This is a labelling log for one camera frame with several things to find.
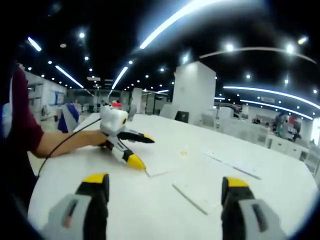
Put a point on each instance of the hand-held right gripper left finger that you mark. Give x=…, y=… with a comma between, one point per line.
x=67, y=220

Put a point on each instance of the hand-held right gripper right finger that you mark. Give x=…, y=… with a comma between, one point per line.
x=260, y=222

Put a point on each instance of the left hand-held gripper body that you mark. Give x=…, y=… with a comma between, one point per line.
x=112, y=120

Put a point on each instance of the white plastic plate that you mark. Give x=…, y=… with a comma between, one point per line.
x=162, y=168

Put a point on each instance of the long white socket holder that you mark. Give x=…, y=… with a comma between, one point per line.
x=232, y=163

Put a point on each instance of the white socket holder cover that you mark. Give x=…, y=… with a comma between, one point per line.
x=197, y=195

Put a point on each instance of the person's left hand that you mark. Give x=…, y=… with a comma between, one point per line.
x=98, y=140

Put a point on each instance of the red-capped bottle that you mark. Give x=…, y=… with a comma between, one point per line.
x=117, y=105

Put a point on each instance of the white slanted panel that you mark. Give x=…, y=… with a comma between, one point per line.
x=168, y=111

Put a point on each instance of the blue and white chair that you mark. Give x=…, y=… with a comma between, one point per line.
x=68, y=117

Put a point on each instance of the black monitor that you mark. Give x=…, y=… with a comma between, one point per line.
x=181, y=117

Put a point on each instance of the white square pillar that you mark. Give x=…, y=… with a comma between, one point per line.
x=195, y=92

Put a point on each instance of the person's body in maroon shirt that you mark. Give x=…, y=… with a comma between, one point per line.
x=23, y=112

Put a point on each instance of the row of white cabinets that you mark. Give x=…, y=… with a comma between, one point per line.
x=262, y=132

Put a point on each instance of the white chest device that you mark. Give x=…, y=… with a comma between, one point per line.
x=5, y=120

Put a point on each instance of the long ceiling light strip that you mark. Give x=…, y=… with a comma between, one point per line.
x=172, y=22

